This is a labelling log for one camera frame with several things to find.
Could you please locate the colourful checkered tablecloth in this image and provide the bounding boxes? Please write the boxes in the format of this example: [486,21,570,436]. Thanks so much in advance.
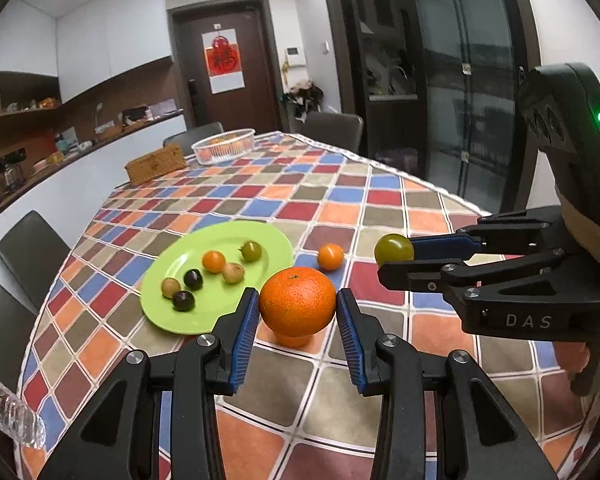
[20,134,596,479]

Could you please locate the woven tissue box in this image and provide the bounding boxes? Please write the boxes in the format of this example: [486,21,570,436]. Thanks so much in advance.
[124,144,187,186]

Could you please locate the large orange front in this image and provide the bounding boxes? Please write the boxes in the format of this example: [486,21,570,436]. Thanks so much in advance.
[259,266,336,338]

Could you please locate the glass kettle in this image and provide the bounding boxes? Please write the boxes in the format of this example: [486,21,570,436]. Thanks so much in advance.
[3,162,26,192]

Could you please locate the dark purple plum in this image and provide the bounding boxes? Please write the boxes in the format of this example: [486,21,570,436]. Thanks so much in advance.
[183,269,204,290]

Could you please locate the red and white door poster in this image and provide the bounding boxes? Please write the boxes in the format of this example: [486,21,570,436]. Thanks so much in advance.
[201,28,245,94]

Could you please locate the yellow-brown small fruit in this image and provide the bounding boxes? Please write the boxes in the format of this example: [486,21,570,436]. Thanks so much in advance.
[160,278,181,299]

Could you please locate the dark green fruit on plate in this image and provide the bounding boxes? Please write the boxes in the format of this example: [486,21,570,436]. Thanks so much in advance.
[172,290,196,312]

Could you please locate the oranges in basket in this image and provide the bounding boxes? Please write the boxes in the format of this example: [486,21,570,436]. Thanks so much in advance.
[195,134,253,165]

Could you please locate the dark chair right side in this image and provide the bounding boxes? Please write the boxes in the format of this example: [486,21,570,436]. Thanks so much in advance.
[301,112,364,153]

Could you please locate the small orange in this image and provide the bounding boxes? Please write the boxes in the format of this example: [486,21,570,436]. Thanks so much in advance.
[201,250,226,274]
[316,243,344,272]

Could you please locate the white plastic basket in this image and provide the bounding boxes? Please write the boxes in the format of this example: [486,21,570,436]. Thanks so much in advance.
[192,128,256,166]

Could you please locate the dark chair table end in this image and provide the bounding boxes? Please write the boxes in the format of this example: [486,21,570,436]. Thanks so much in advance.
[162,122,224,157]

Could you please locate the plastic water bottle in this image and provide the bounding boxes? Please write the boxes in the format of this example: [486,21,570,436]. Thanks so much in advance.
[0,382,46,450]

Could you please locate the green tomato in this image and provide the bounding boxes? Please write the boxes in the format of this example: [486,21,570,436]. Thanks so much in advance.
[374,233,415,266]
[239,240,262,262]

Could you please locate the pale yellow fruit on plate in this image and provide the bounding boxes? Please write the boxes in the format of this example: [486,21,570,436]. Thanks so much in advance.
[222,262,245,285]

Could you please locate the right hand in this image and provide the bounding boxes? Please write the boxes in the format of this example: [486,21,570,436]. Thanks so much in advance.
[553,341,591,374]

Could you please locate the dark chair near left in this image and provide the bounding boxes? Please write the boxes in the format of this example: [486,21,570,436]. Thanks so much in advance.
[0,284,35,392]

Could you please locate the large orange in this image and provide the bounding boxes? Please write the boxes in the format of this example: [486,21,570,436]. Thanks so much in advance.
[259,266,336,338]
[273,332,313,349]

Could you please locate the dark chair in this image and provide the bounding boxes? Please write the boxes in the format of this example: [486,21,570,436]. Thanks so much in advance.
[0,284,35,392]
[0,210,70,311]
[301,112,364,153]

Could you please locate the dark wooden door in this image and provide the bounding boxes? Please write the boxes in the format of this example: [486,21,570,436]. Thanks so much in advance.
[168,0,288,133]

